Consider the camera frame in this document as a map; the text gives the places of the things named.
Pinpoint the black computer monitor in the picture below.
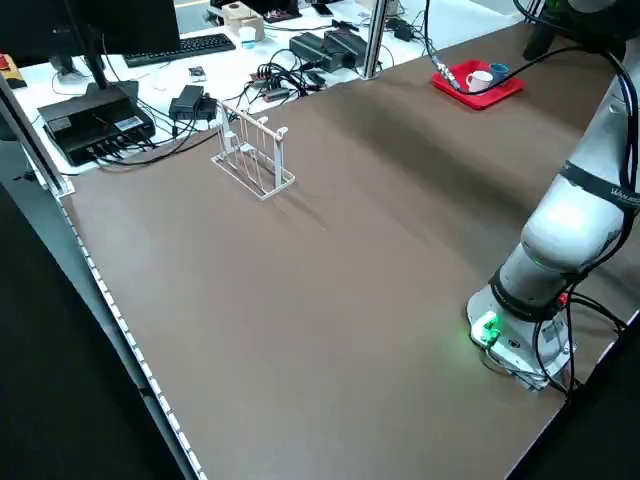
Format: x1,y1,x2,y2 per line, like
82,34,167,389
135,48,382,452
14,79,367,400
0,0,181,57

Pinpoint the small black power adapter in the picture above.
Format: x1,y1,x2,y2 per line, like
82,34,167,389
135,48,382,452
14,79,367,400
169,84,220,121

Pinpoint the black base cable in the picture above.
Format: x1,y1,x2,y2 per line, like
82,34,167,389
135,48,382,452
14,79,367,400
532,279,629,399

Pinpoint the black monitor stand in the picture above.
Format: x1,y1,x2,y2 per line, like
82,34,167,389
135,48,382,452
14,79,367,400
49,44,140,101

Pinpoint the aluminium frame rail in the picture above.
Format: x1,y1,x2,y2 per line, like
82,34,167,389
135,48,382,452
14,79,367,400
0,74,76,197

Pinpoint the black cylindrical vase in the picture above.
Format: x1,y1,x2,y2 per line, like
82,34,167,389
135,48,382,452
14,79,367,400
522,19,557,61

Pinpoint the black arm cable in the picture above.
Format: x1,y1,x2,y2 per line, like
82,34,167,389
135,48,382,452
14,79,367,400
423,0,640,211

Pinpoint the white wire cup rack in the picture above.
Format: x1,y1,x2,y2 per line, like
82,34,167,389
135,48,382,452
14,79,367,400
210,98,296,202

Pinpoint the aluminium post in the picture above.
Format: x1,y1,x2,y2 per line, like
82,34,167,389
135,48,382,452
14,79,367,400
362,0,390,81

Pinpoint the black power brick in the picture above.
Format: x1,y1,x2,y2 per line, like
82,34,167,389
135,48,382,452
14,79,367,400
289,32,334,72
323,28,370,69

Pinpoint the white cup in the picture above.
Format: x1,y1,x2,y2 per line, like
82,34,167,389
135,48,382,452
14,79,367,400
465,70,495,95

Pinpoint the black electronics box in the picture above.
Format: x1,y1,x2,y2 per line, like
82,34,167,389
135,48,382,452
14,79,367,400
37,92,156,167

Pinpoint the usb hub with plugs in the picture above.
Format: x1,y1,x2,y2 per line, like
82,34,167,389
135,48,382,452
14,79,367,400
251,69,292,104

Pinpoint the black keyboard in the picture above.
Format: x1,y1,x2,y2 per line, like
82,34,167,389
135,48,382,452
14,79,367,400
123,33,237,69

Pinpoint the red plastic tray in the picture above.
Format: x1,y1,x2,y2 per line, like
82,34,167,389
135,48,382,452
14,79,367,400
432,59,526,111

